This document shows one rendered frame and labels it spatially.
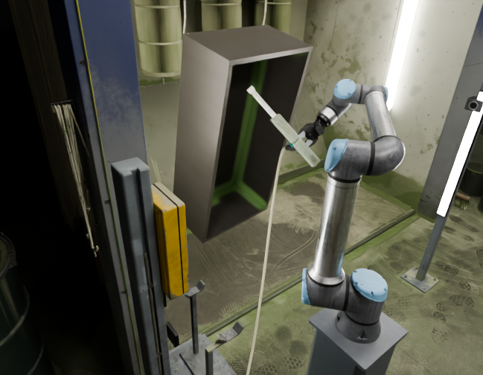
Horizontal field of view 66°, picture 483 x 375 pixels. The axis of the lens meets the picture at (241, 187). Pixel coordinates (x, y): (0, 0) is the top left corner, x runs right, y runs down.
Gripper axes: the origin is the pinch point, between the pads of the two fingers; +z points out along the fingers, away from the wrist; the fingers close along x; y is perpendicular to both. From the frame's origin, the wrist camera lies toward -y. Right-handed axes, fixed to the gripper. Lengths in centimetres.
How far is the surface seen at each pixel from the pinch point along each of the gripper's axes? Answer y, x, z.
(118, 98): -51, 62, 47
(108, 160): -45, 51, 63
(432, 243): 51, -130, -44
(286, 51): 12.1, 36.3, -31.3
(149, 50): 119, 101, 5
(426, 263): 59, -143, -33
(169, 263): -90, 22, 64
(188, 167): 49, 25, 44
